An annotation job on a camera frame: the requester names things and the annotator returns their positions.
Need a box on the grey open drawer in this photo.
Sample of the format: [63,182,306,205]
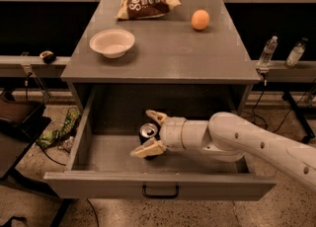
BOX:
[44,84,276,200]

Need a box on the dark side table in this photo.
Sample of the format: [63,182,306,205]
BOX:
[0,91,72,227]

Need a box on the black drawer handle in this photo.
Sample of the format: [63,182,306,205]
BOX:
[142,186,180,199]

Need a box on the grey cabinet counter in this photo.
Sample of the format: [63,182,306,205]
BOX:
[60,0,261,116]

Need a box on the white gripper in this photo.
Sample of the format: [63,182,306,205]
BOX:
[130,110,187,158]

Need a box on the black power cable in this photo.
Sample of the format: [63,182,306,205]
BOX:
[250,79,316,134]

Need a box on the brown chip bag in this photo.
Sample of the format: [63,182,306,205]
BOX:
[117,0,181,20]

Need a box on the green snack bag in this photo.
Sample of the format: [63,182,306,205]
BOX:
[36,108,81,149]

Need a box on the orange fruit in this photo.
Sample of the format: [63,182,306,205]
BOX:
[192,10,209,31]

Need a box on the white bowl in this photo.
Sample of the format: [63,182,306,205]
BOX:
[90,29,135,58]

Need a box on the blue pepsi can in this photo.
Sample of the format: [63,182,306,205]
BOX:
[139,122,160,145]

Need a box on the clear water bottle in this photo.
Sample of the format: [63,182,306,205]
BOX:
[258,36,277,67]

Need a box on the small black yellow object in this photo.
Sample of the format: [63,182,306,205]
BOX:
[39,50,56,64]

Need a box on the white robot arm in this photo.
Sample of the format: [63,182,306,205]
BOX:
[130,110,316,190]

